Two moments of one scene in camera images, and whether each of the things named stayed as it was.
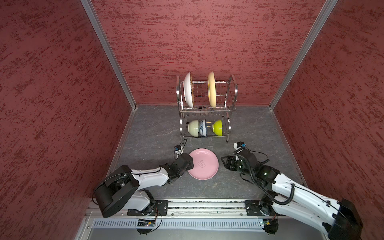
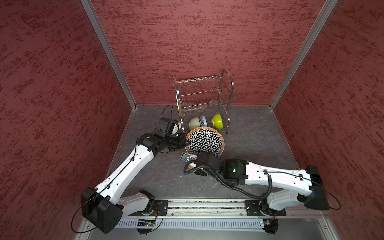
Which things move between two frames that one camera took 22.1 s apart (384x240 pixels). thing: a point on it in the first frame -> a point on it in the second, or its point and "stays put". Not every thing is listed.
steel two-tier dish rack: [205, 107] stays put
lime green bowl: [217, 127] -> [217, 121]
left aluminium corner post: [90, 9] stays put
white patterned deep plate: [187, 89] -> [205, 139]
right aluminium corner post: [327, 9] stays put
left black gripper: [190, 165] -> [182, 140]
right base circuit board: [270, 226] stays put
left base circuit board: [143, 222] stays put
